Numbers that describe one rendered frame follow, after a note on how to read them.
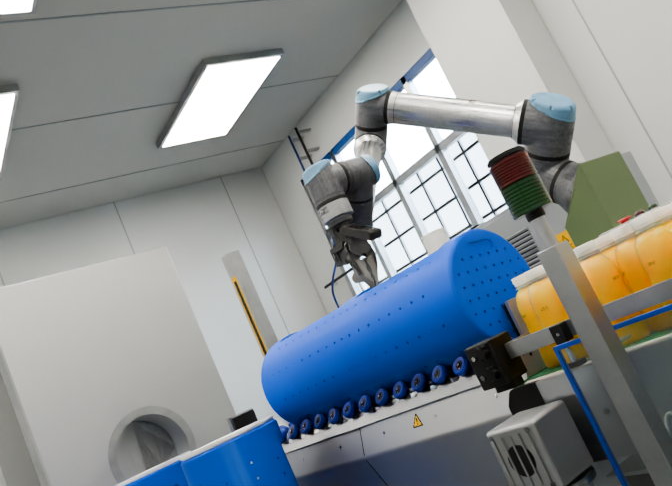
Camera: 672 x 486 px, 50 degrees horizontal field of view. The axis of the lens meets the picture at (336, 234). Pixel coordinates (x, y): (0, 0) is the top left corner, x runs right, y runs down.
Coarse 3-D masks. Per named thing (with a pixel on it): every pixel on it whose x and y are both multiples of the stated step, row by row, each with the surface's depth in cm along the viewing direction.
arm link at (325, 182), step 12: (312, 168) 198; (324, 168) 198; (336, 168) 200; (312, 180) 198; (324, 180) 197; (336, 180) 198; (312, 192) 198; (324, 192) 196; (336, 192) 197; (324, 204) 196
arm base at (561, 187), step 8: (560, 168) 235; (568, 168) 233; (576, 168) 231; (560, 176) 234; (568, 176) 232; (552, 184) 235; (560, 184) 233; (568, 184) 229; (552, 192) 236; (560, 192) 233; (568, 192) 229; (552, 200) 239; (560, 200) 234; (568, 200) 230; (568, 208) 232
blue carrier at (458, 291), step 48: (480, 240) 168; (384, 288) 179; (432, 288) 161; (480, 288) 161; (288, 336) 225; (336, 336) 190; (384, 336) 175; (432, 336) 164; (480, 336) 157; (288, 384) 209; (336, 384) 194; (384, 384) 185
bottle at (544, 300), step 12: (540, 276) 137; (540, 288) 136; (552, 288) 136; (540, 300) 136; (552, 300) 135; (540, 312) 136; (552, 312) 135; (564, 312) 134; (552, 324) 135; (576, 336) 134
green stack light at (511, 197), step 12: (528, 180) 109; (540, 180) 111; (504, 192) 111; (516, 192) 110; (528, 192) 109; (540, 192) 109; (516, 204) 110; (528, 204) 109; (540, 204) 109; (516, 216) 111
